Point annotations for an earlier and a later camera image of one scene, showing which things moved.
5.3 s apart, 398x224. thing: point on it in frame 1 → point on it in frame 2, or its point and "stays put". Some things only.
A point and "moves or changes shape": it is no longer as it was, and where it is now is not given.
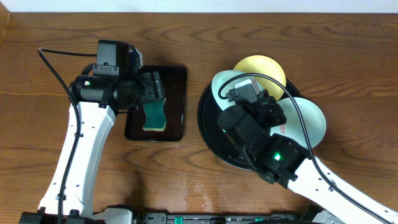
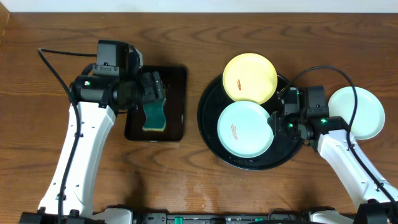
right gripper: x=272 y=108 → x=277 y=126
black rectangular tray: x=175 y=82 stays put
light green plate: x=293 y=127 moves or changes shape
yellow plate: x=266 y=66 moves or changes shape
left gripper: x=152 y=88 stays put
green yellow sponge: x=155 y=119 stays put
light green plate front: x=227 y=86 moves or changes shape
